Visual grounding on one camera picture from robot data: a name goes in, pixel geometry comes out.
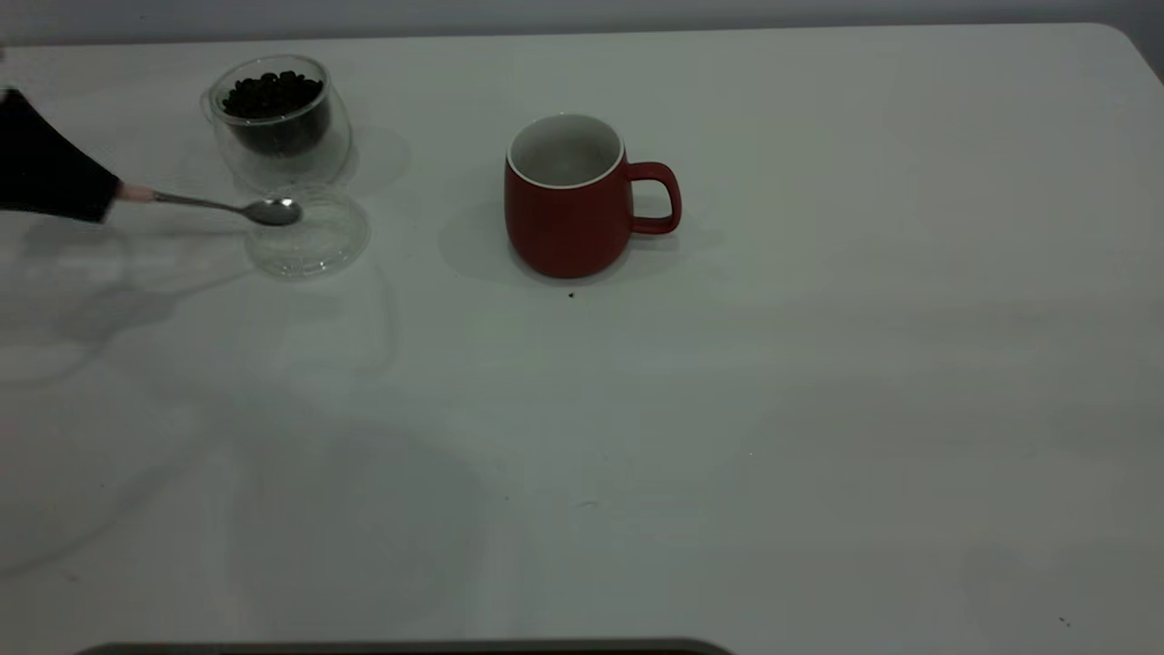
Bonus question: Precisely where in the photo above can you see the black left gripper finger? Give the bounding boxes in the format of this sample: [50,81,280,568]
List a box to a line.
[0,86,125,225]

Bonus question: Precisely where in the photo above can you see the pink-handled metal spoon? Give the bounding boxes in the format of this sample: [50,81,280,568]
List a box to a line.
[118,182,303,227]

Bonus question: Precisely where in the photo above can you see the red ceramic mug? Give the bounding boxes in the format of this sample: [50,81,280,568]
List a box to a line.
[505,113,682,279]

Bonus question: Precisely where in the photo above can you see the dark coffee beans pile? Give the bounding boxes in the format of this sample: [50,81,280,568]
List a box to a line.
[223,73,330,156]

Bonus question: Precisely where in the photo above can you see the clear glass lid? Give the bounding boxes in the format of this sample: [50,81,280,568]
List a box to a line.
[246,185,372,278]

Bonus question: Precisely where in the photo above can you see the double-wall glass cup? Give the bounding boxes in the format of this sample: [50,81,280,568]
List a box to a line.
[202,55,354,194]

